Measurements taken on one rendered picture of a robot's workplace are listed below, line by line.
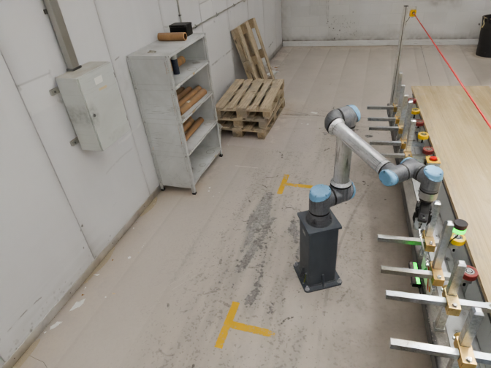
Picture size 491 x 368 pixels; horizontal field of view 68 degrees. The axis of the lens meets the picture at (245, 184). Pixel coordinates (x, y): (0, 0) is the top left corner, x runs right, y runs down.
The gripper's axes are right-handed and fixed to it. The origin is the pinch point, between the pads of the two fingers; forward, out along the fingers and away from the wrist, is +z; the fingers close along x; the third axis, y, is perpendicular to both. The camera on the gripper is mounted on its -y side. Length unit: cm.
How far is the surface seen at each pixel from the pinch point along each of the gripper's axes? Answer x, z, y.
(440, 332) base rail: -16, 29, -41
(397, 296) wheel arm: 7.7, 3.8, -47.4
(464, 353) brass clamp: -17, 3, -69
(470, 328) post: -17, -9, -66
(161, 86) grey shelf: 232, -26, 111
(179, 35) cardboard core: 236, -61, 161
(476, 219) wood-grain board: -31.9, 6.4, 28.0
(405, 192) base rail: 4, 26, 75
